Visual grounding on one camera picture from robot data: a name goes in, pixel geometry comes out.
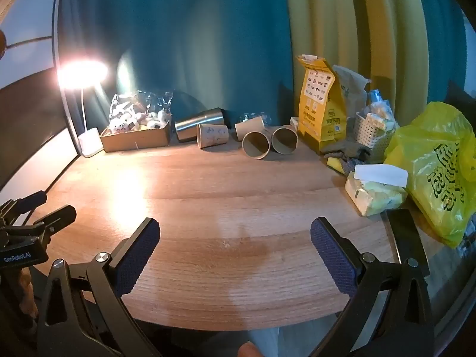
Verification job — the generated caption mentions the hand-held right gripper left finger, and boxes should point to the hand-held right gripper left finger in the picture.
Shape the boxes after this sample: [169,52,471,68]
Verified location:
[37,217,164,357]

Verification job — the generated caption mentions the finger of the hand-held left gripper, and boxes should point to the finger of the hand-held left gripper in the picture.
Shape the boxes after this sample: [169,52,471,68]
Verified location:
[34,204,77,237]
[0,190,47,224]

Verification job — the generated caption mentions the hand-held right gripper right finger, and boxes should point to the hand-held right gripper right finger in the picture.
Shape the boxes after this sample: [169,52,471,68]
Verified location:
[310,217,435,357]

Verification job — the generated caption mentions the brown paper cup with scribbles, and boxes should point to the brown paper cup with scribbles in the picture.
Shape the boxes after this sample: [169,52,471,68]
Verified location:
[196,123,229,150]

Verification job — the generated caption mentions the pale yellow tissue pack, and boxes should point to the pale yellow tissue pack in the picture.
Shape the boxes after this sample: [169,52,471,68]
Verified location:
[345,164,408,217]

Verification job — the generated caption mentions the flat black object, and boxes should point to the flat black object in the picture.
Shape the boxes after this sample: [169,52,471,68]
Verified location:
[386,209,430,279]

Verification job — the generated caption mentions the white desk lamp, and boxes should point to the white desk lamp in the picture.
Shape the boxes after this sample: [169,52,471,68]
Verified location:
[56,59,109,158]

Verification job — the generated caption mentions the yellow cloth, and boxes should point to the yellow cloth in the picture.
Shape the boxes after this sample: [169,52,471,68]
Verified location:
[327,156,347,174]

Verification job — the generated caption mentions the grey cloth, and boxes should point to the grey cloth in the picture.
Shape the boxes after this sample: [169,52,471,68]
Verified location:
[322,143,372,176]

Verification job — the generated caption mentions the brown cardboard box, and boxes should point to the brown cardboard box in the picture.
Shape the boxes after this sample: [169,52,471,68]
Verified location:
[100,121,172,153]

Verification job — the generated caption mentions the white woven plastic basket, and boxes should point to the white woven plastic basket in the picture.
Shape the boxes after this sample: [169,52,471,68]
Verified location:
[353,112,400,164]

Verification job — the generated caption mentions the yellow printed plastic bag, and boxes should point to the yellow printed plastic bag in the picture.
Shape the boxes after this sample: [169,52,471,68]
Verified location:
[383,101,476,249]

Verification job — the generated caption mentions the yellow printed paper bag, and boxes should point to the yellow printed paper bag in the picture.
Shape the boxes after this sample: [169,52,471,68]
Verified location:
[296,55,348,155]

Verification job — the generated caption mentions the stainless steel tumbler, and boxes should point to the stainless steel tumbler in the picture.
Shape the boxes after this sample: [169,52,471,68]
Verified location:
[174,108,227,143]

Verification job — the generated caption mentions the pale packets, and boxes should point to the pale packets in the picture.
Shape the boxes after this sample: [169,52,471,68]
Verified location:
[357,89,399,129]

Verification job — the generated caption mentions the grey paper bag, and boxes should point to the grey paper bag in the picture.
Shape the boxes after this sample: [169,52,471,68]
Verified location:
[332,65,372,120]

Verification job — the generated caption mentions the teal curtain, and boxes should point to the teal curtain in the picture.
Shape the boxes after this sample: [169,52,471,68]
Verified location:
[59,0,300,136]

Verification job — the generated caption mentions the yellow curtain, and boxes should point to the yellow curtain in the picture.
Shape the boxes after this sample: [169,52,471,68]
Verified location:
[283,0,466,120]

